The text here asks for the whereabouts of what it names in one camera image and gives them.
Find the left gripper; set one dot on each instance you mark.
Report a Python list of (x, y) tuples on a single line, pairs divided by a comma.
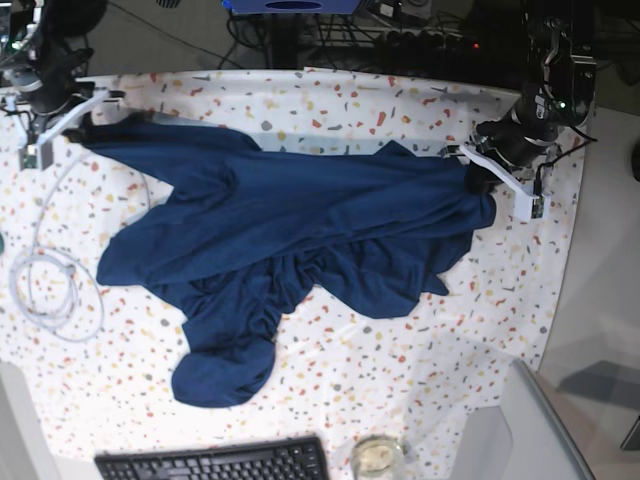
[(515, 141)]

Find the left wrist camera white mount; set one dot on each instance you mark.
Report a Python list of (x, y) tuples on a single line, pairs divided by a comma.
[(530, 202)]

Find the blue box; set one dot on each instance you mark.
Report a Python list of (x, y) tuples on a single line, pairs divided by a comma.
[(246, 7)]

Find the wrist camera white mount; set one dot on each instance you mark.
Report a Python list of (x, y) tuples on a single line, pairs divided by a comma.
[(37, 130), (530, 202)]

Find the black power strip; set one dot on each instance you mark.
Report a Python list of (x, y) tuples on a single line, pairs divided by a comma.
[(426, 39)]

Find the black computer keyboard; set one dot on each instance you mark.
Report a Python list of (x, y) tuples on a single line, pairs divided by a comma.
[(296, 458)]

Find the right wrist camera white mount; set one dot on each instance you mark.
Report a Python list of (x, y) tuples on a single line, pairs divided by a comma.
[(37, 130)]

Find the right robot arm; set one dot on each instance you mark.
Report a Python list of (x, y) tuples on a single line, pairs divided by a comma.
[(36, 57)]

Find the navy blue t-shirt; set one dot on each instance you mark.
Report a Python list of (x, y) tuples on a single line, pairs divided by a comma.
[(246, 233)]

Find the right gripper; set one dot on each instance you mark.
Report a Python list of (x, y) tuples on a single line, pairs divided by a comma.
[(49, 91)]

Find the clear glass jar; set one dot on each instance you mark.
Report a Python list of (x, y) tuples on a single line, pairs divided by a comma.
[(378, 457)]

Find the grey laptop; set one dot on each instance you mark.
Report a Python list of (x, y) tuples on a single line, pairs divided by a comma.
[(542, 447)]

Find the terrazzo patterned tablecloth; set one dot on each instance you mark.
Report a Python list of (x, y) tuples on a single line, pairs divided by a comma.
[(102, 384)]

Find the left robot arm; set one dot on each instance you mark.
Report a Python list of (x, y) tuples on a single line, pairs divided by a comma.
[(557, 94)]

